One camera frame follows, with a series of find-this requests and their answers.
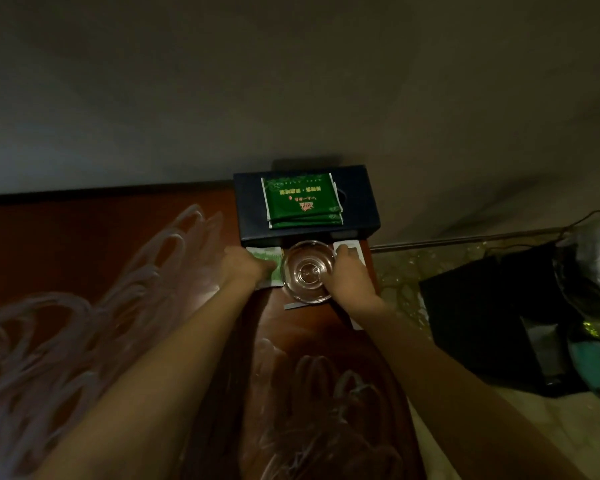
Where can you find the person's left forearm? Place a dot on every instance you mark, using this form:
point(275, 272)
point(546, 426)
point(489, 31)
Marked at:
point(150, 395)

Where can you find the reddish wooden desk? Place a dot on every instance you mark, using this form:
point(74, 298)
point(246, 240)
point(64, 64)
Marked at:
point(80, 255)

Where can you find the black low cabinet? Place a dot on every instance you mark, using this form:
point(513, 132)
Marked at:
point(480, 315)

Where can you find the person's right hand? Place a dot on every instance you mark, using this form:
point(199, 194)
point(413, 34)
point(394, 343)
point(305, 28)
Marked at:
point(352, 285)

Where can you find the small green white packet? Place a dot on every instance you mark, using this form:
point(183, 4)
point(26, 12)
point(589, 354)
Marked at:
point(272, 253)

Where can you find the black tissue box green label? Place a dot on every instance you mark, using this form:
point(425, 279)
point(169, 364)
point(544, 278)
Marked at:
point(365, 220)

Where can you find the white remote control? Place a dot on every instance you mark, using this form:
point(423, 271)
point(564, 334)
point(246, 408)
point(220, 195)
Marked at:
point(348, 247)

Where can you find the trash bin with clear bag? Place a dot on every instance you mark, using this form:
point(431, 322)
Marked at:
point(595, 265)

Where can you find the teal cleaning cloth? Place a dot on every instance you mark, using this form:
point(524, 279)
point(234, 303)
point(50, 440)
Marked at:
point(595, 363)

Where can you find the clear glass ashtray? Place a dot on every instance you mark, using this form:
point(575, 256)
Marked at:
point(306, 270)

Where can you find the person's right forearm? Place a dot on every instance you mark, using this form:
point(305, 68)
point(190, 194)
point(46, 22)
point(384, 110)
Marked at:
point(470, 405)

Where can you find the person's left hand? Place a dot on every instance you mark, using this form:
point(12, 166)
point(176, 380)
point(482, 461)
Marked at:
point(242, 270)

